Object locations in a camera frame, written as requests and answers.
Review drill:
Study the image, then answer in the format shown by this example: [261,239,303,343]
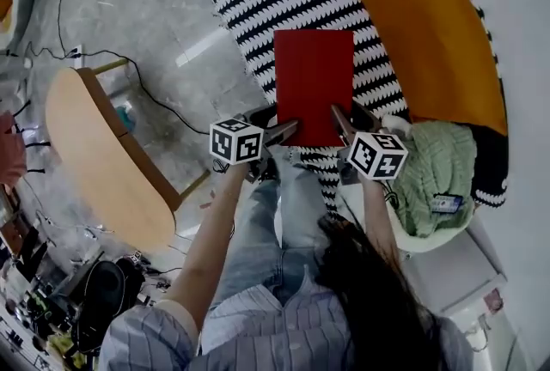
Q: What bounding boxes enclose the long black floor cable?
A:
[25,0,83,59]

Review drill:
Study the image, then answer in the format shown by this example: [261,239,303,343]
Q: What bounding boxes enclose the green knitted blanket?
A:
[382,119,479,239]

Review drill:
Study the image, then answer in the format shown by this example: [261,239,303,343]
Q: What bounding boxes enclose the pink cloth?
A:
[0,111,28,186]

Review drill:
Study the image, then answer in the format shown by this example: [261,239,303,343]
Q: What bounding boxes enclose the white fleece blanket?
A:
[334,114,476,254]

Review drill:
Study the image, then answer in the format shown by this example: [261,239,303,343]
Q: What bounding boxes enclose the person's right forearm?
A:
[360,174,407,277]

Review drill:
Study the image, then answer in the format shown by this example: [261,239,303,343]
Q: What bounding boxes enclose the person's light blue jeans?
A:
[210,145,345,307]

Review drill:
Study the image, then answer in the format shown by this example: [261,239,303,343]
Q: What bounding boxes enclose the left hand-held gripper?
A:
[209,104,301,185]

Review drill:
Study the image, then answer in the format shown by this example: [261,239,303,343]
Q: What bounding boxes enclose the person wearing head camera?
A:
[98,272,478,371]

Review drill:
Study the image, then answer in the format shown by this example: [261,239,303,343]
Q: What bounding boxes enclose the blue smartphone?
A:
[431,193,465,215]

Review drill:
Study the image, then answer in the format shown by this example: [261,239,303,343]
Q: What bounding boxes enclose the red book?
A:
[273,28,355,148]

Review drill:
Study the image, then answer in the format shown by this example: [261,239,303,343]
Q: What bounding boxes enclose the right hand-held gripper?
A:
[329,101,409,186]

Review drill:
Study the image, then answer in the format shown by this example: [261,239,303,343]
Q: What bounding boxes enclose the black cable by table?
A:
[80,50,212,136]

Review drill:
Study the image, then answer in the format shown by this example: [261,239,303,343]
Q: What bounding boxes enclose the pink packet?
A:
[482,289,504,315]

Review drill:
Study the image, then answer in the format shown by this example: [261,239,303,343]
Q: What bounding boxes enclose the white floor cable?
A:
[24,208,118,235]

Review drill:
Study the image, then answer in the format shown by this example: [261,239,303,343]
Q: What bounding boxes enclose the large orange back cushion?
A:
[351,0,510,137]

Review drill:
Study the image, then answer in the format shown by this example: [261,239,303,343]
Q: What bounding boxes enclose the grey armchair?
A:
[0,0,38,49]

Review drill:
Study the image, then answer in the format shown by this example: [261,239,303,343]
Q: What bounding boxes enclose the white drawer cabinet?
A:
[399,210,530,371]

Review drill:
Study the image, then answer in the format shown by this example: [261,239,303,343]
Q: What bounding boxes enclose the person's left forearm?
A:
[165,161,255,332]

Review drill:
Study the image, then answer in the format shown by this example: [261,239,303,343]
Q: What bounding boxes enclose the black rounded backpack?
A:
[70,257,145,356]

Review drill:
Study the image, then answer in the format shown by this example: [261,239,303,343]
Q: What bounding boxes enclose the oval wooden coffee table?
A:
[45,58,212,251]

